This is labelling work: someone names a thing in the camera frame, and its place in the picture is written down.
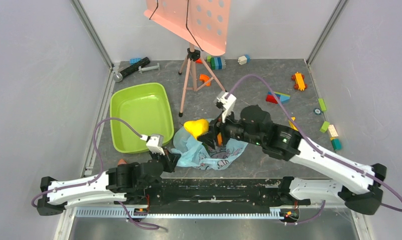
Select small round blue wheel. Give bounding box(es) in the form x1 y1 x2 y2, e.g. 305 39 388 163
314 108 322 115

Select green blue brick stack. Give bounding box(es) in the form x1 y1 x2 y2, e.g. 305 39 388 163
207 55 226 70

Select green flat brick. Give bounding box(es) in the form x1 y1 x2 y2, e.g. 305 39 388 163
318 98 327 112

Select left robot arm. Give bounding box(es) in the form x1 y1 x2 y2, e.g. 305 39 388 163
33 149 181 216

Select red blue wedge blocks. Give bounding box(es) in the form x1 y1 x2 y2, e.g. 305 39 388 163
265 91 290 104

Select black microphone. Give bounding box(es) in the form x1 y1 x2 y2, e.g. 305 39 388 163
113 57 150 82

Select light blue cartoon plastic bag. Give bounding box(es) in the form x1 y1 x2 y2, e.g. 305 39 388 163
171 127 248 170

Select pink tripod stand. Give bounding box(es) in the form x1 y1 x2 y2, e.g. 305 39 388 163
178 43 226 118

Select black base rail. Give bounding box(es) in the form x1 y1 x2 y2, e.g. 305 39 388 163
124 177 311 214

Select yellow arch toy block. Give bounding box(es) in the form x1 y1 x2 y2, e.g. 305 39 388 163
288 116 298 131

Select white blue toy brick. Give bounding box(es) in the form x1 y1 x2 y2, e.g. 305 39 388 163
237 54 250 65

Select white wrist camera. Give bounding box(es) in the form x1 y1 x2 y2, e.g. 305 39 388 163
214 91 237 123
140 134 165 156

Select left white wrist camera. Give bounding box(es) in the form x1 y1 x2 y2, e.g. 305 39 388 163
140 134 165 156

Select pink perforated board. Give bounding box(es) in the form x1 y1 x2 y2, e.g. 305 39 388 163
144 0 231 56

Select orange yellow toy car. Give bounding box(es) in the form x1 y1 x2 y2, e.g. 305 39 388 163
291 72 308 91

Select green plastic basin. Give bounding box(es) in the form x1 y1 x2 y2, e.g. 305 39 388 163
110 82 174 154

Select white yellow teal bricks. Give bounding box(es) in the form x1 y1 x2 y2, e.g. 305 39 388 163
327 124 342 151

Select green small brick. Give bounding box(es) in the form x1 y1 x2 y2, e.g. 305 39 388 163
320 121 330 133

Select yellow fake lemon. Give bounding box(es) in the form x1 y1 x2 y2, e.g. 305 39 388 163
183 119 209 140

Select grey plastic syringe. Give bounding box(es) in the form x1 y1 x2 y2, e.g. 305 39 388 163
138 63 160 74

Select orange curved toy piece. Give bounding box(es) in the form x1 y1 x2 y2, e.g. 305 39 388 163
199 74 212 87

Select orange half round toy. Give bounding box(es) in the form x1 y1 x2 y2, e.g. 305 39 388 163
118 159 127 166

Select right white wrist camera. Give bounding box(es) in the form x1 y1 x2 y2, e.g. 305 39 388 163
214 91 237 123

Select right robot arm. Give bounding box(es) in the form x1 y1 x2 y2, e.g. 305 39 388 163
191 105 386 215

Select green orange fake mango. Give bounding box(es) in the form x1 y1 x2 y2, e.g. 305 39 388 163
216 133 223 147

